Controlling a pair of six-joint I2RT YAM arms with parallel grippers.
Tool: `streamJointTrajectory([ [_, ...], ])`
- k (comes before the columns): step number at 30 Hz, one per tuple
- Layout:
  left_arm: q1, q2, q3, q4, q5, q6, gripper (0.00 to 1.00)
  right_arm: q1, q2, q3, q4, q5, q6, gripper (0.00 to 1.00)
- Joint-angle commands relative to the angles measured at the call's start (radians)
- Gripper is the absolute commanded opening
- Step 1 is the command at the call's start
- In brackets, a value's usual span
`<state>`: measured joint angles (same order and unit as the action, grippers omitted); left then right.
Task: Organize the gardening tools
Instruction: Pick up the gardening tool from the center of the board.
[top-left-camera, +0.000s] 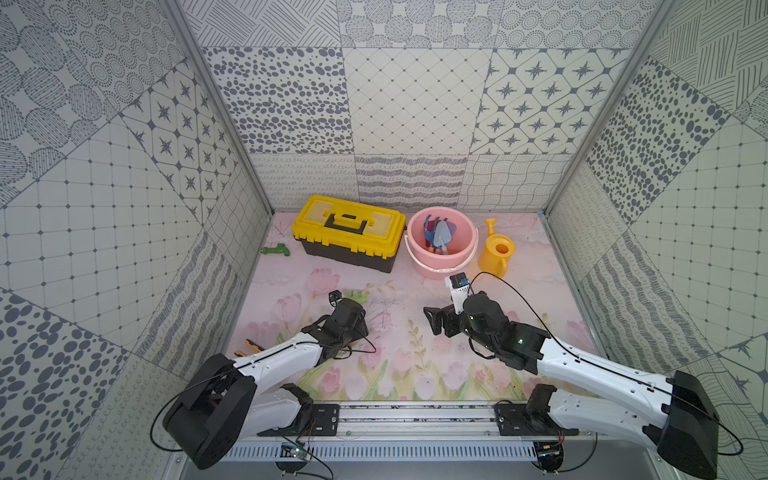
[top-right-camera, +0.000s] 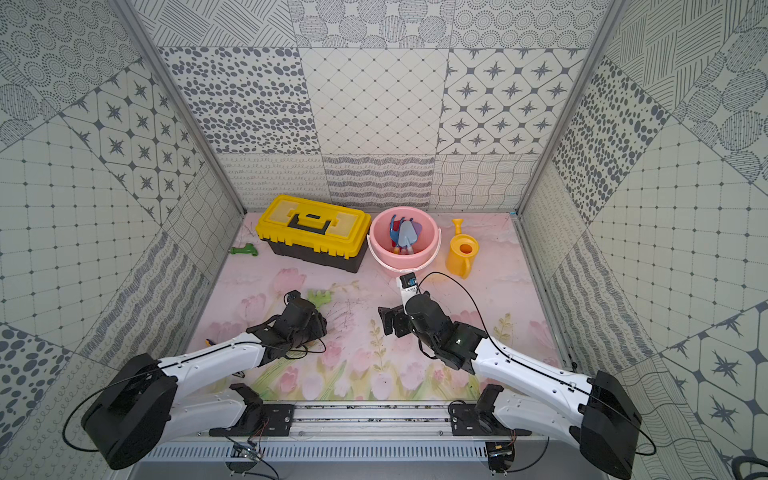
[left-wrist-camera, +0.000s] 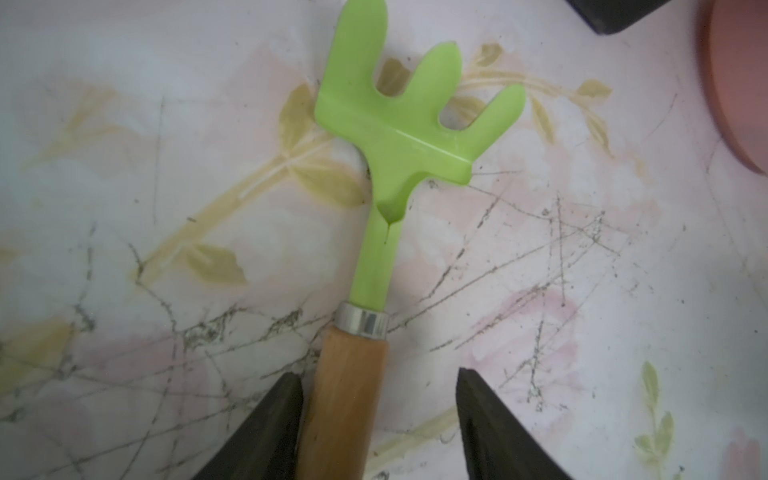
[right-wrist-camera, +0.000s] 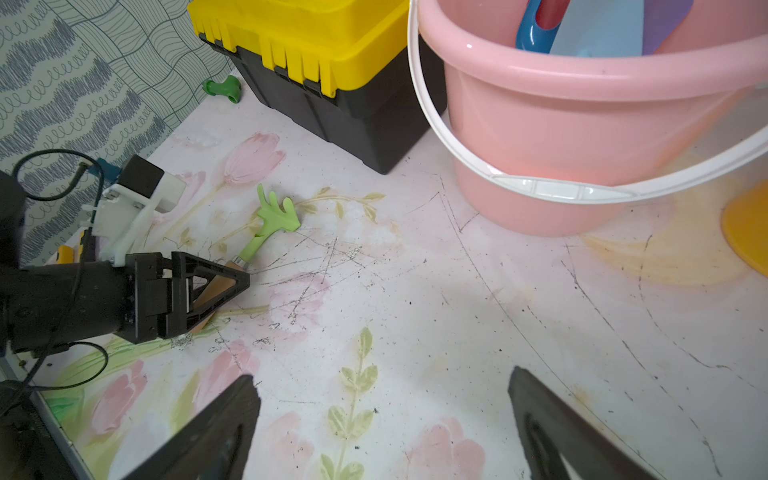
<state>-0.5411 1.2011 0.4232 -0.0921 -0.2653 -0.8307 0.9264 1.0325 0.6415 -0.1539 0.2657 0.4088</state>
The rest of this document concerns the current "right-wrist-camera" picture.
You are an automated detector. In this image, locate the green toy tool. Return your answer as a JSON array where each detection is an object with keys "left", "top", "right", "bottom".
[{"left": 202, "top": 75, "right": 242, "bottom": 104}]

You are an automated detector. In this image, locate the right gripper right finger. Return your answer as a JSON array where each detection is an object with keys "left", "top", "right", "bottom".
[{"left": 508, "top": 366, "right": 652, "bottom": 479}]

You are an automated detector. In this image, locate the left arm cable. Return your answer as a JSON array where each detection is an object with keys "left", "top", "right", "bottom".
[{"left": 0, "top": 148, "right": 110, "bottom": 415}]

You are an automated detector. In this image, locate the pink plastic bucket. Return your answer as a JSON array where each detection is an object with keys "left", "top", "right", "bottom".
[{"left": 408, "top": 1, "right": 767, "bottom": 237}]

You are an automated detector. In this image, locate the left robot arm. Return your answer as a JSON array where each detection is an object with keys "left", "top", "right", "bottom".
[{"left": 1, "top": 174, "right": 260, "bottom": 479}]

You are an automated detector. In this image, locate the green rake wooden handle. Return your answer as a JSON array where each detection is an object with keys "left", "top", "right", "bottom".
[{"left": 193, "top": 184, "right": 301, "bottom": 308}]

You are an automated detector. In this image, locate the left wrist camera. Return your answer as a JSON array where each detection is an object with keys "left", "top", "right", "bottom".
[{"left": 92, "top": 155, "right": 186, "bottom": 267}]

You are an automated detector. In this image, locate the red shovel wooden handle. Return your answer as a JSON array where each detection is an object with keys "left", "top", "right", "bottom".
[{"left": 535, "top": 0, "right": 570, "bottom": 30}]

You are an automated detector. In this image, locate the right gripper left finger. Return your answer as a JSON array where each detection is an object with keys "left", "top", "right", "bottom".
[{"left": 127, "top": 375, "right": 261, "bottom": 480}]

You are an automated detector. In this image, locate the yellow watering can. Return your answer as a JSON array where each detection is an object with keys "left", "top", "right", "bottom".
[{"left": 721, "top": 181, "right": 768, "bottom": 276}]

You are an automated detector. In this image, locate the light blue trowel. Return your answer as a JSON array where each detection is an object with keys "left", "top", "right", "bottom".
[{"left": 550, "top": 0, "right": 645, "bottom": 58}]

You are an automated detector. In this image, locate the yellow and black toolbox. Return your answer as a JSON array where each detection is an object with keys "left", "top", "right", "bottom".
[{"left": 188, "top": 0, "right": 429, "bottom": 175}]

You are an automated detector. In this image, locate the purple shovel pink handle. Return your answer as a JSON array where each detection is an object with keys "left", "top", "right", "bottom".
[{"left": 642, "top": 0, "right": 694, "bottom": 56}]

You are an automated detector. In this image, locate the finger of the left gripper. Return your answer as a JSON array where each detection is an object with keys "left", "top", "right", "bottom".
[{"left": 170, "top": 251, "right": 250, "bottom": 338}]

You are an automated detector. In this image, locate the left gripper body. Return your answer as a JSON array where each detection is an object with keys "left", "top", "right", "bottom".
[{"left": 122, "top": 252, "right": 172, "bottom": 344}]

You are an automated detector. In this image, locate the blue fork yellow handle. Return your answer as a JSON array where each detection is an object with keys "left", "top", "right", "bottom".
[{"left": 515, "top": 0, "right": 560, "bottom": 54}]

